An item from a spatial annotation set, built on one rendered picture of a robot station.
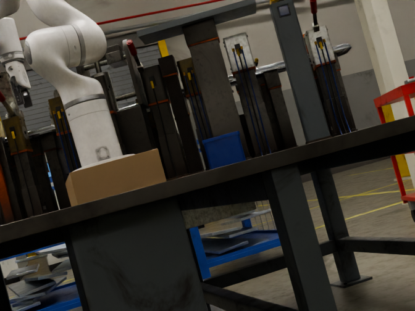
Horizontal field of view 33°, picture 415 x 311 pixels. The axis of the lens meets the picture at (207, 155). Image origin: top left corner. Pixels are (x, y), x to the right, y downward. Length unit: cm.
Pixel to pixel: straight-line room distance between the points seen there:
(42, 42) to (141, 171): 45
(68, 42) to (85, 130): 25
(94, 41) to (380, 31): 467
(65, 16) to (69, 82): 23
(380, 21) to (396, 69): 45
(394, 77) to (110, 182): 479
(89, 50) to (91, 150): 29
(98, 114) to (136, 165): 19
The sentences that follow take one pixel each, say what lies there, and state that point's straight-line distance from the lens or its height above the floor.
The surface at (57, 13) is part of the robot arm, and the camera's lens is 211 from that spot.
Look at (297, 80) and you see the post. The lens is 212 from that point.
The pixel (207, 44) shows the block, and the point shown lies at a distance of 214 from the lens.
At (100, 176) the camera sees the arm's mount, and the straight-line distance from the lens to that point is 187.
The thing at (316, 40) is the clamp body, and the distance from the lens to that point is 231.
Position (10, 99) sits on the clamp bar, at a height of 112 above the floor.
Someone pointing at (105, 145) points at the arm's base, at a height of 84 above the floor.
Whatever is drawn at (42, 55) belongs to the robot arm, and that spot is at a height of 112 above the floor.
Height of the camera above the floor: 67
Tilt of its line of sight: 2 degrees up
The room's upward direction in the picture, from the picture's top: 15 degrees counter-clockwise
